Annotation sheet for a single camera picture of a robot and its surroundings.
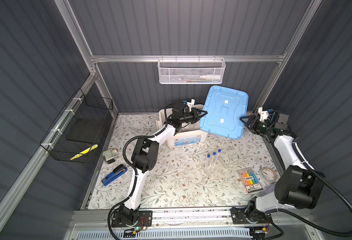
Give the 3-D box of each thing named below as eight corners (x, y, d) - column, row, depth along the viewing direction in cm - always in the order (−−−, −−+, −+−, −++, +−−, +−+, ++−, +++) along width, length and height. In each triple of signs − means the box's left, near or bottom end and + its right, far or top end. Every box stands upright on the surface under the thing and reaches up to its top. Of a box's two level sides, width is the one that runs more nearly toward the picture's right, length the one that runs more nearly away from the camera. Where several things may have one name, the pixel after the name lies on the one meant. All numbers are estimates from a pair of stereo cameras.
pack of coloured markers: (247, 193, 83) (249, 192, 81) (236, 170, 91) (237, 169, 90) (263, 190, 84) (264, 189, 82) (250, 167, 93) (251, 166, 91)
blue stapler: (103, 182, 87) (99, 179, 84) (124, 165, 94) (122, 162, 90) (106, 187, 85) (103, 184, 82) (128, 170, 92) (126, 167, 88)
